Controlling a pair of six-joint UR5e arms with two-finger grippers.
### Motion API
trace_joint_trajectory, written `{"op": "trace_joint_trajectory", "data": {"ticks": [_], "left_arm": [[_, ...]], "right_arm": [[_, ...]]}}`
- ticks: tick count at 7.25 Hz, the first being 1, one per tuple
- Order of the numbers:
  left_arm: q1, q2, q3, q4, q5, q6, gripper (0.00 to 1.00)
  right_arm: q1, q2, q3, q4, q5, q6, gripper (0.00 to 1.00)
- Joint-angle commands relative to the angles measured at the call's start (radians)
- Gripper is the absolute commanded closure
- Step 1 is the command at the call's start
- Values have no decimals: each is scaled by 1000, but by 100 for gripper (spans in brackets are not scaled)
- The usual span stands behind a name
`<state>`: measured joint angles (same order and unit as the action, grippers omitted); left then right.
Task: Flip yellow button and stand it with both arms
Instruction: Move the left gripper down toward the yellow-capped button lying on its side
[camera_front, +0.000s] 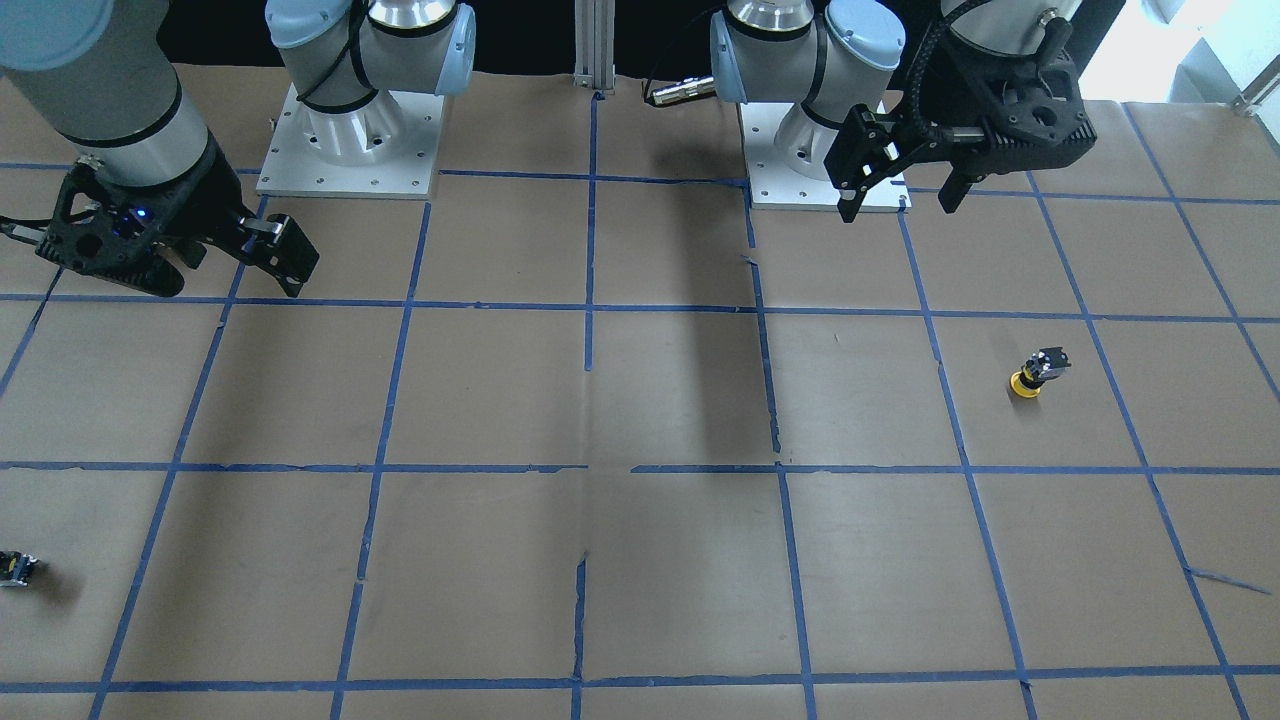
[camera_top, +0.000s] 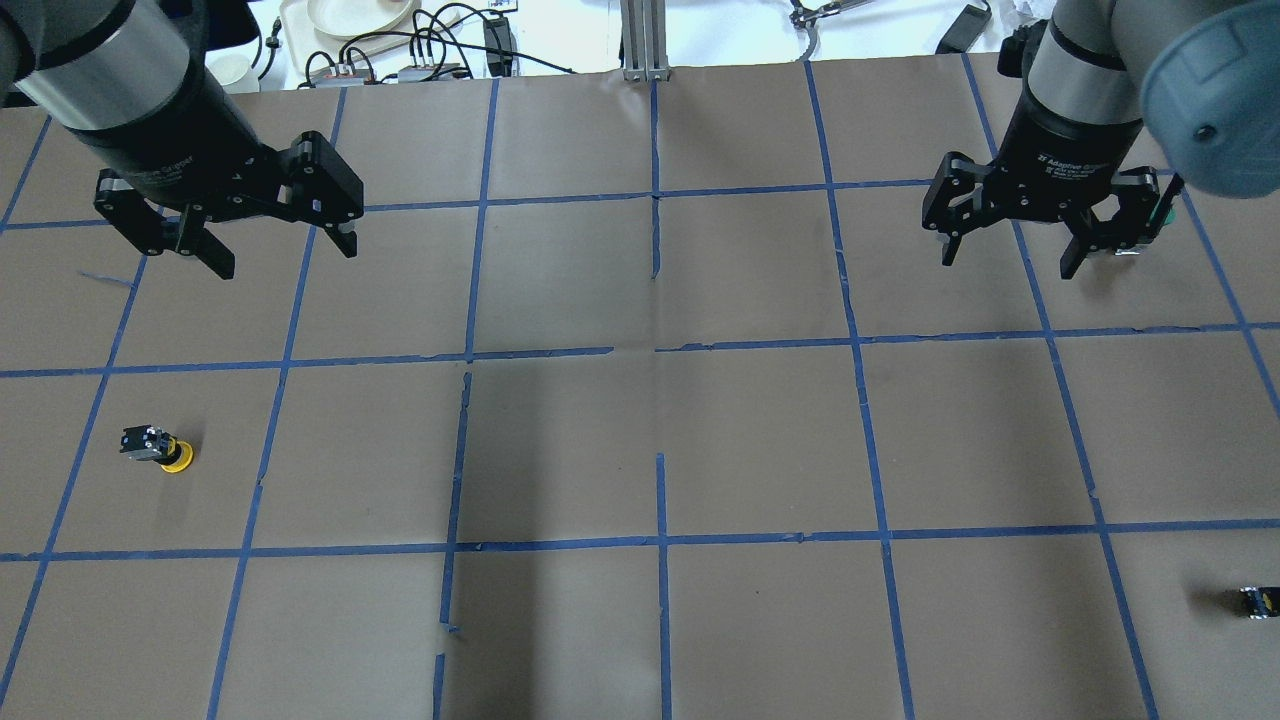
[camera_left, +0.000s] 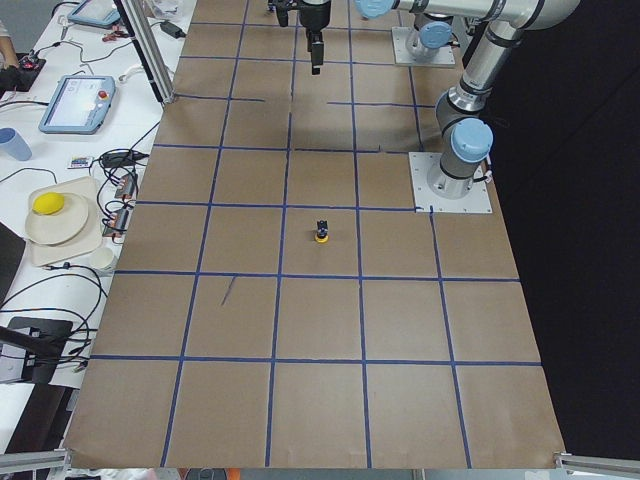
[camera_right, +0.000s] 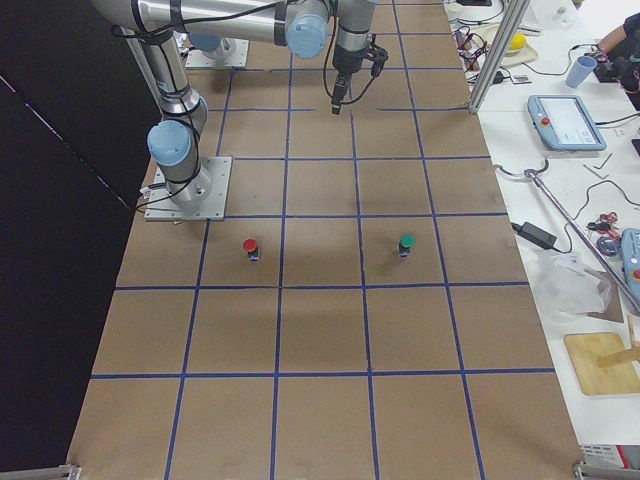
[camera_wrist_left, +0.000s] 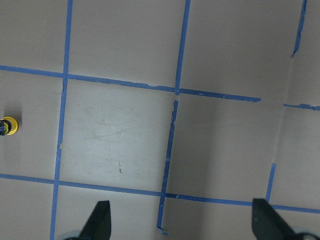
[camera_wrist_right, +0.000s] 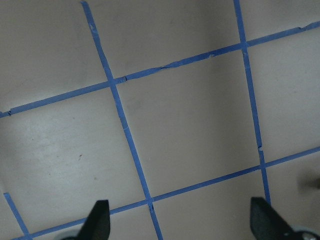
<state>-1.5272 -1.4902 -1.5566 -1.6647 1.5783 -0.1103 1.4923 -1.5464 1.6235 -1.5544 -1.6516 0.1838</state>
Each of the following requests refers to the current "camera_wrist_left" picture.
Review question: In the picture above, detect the yellow push button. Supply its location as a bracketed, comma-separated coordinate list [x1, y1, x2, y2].
[0, 116, 19, 137]

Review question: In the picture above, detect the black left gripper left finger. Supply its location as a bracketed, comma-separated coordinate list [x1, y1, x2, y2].
[79, 200, 111, 240]

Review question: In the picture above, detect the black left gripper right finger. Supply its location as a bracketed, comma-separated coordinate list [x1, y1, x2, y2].
[251, 198, 320, 240]

